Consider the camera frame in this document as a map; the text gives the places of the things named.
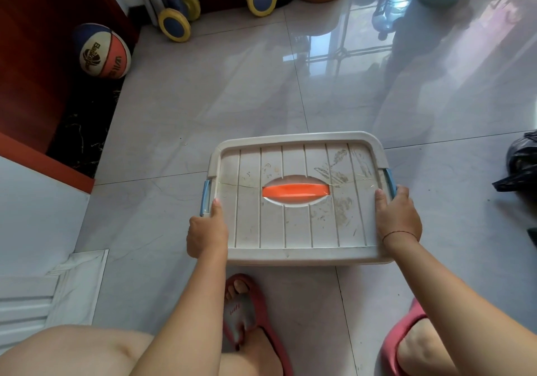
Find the person's left hand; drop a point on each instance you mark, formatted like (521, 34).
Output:
(207, 233)

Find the person's right hand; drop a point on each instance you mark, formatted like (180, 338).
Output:
(398, 218)

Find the blue plastic storage bin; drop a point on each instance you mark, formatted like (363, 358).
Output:
(204, 199)

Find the white plastic lid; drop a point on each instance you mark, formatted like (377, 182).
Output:
(293, 229)

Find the person's right forearm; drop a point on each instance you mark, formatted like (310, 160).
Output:
(461, 312)

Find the person's left forearm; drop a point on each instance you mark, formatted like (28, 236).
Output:
(184, 325)

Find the pink left slipper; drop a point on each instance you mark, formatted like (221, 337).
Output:
(262, 304)

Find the pink slipper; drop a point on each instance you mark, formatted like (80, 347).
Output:
(398, 333)
(262, 304)

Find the pink right slipper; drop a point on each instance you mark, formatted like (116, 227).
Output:
(398, 333)

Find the black plastic bag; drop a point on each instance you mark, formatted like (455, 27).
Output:
(520, 166)

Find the black furniture foot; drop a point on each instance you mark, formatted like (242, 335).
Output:
(533, 237)

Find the striped basketball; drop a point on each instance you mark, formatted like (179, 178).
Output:
(102, 52)

